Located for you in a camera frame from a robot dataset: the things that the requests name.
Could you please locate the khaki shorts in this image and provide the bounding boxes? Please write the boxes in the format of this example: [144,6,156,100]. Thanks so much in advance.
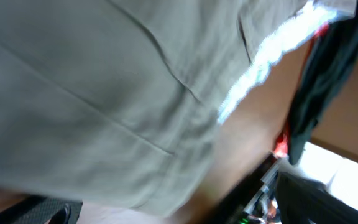
[0,0,356,216]

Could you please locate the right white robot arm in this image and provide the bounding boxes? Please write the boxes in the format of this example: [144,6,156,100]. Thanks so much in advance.
[207,155,358,224]

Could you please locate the red garment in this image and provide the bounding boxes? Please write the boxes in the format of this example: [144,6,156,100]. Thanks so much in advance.
[273,22,329,158]

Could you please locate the black garment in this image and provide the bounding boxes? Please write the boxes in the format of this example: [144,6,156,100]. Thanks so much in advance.
[288,2,358,166]

